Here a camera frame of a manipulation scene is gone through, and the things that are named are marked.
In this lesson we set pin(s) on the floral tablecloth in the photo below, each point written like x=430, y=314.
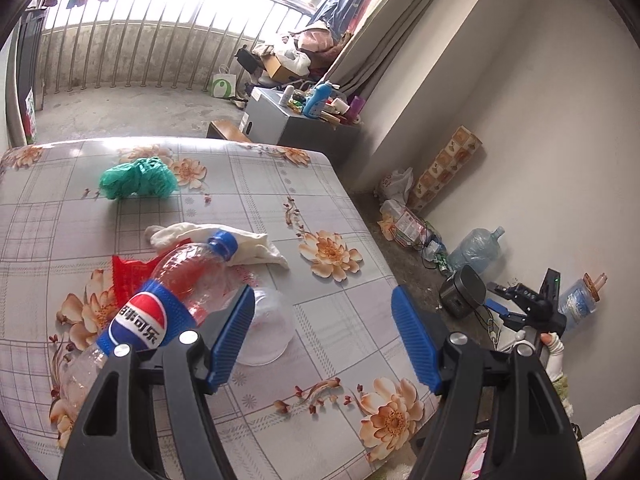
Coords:
x=325, y=320

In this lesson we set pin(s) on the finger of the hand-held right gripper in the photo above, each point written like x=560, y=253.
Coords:
x=507, y=291
x=505, y=316

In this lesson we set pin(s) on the green plastic bag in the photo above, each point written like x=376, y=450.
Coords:
x=135, y=180

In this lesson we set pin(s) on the grey curtain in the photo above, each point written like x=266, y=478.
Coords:
x=400, y=25

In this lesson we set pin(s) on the person's right forearm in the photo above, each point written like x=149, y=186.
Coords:
x=556, y=365

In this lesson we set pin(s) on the red packet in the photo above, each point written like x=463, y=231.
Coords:
x=127, y=275

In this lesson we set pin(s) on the tile-patterned roll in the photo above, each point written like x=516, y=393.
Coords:
x=445, y=170

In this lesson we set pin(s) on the black metal gate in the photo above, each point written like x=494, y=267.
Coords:
x=31, y=50

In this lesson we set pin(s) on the person's right hand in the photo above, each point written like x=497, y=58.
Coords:
x=551, y=339

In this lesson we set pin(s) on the black rice cooker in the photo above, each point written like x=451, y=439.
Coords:
x=462, y=292

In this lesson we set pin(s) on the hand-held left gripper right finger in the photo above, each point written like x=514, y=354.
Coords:
x=415, y=345

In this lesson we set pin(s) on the clear plastic cola bottle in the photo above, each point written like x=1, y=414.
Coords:
x=175, y=280

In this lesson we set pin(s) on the clear plastic bowl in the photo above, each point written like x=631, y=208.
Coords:
x=272, y=330

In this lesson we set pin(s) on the white plastic bag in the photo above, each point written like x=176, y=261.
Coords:
x=395, y=185

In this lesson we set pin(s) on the white and green paper bag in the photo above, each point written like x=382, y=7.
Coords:
x=224, y=85

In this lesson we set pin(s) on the pink cloth pile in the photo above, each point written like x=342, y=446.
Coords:
x=320, y=37

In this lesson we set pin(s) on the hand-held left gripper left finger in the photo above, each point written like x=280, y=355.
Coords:
x=227, y=345

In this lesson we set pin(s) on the white cloth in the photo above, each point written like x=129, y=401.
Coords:
x=250, y=250

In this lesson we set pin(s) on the small white bottle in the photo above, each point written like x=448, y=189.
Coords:
x=287, y=97

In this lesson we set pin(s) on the cardboard box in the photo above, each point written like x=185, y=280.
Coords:
x=275, y=66

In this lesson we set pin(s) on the metal balcony railing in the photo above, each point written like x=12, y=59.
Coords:
x=150, y=45

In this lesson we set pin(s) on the large water jug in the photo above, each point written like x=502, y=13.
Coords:
x=475, y=250

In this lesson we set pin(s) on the wooden stool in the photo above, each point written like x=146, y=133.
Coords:
x=227, y=131

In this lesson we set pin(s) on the white fluffy towel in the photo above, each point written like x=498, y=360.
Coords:
x=615, y=445

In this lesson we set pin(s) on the black chair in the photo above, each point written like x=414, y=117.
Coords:
x=247, y=62

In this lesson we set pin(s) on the grey cabinet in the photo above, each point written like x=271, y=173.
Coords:
x=280, y=122

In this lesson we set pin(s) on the purple cup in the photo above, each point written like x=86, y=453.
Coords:
x=356, y=109

